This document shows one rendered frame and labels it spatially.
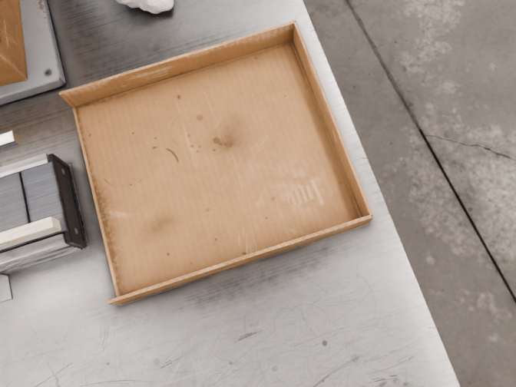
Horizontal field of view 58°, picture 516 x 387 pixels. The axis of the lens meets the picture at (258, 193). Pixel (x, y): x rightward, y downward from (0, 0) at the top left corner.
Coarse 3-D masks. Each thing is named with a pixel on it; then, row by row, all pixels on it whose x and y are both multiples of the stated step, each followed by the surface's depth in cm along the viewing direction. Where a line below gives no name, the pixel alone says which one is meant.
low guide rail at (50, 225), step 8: (32, 224) 47; (40, 224) 47; (48, 224) 47; (56, 224) 48; (8, 232) 47; (16, 232) 47; (24, 232) 47; (32, 232) 47; (40, 232) 47; (48, 232) 48; (0, 240) 47; (8, 240) 47; (16, 240) 47; (24, 240) 48; (0, 248) 48
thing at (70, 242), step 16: (32, 160) 53; (48, 160) 53; (0, 176) 53; (64, 176) 55; (64, 192) 53; (64, 208) 52; (80, 224) 55; (48, 240) 50; (64, 240) 51; (80, 240) 53; (0, 256) 50; (16, 256) 50; (32, 256) 51; (48, 256) 54; (0, 272) 53
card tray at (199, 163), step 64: (192, 64) 59; (256, 64) 60; (128, 128) 58; (192, 128) 58; (256, 128) 58; (320, 128) 57; (128, 192) 56; (192, 192) 56; (256, 192) 55; (320, 192) 55; (128, 256) 54; (192, 256) 54; (256, 256) 51
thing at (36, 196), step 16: (16, 176) 52; (32, 176) 52; (48, 176) 52; (0, 192) 52; (16, 192) 52; (32, 192) 52; (48, 192) 52; (0, 208) 51; (16, 208) 51; (32, 208) 51; (48, 208) 51; (0, 224) 51; (16, 224) 51; (64, 224) 51; (32, 240) 50
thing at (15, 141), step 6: (6, 132) 45; (12, 132) 45; (0, 138) 45; (6, 138) 44; (12, 138) 44; (18, 138) 46; (0, 144) 44; (6, 144) 45; (12, 144) 45; (18, 144) 45; (0, 150) 45
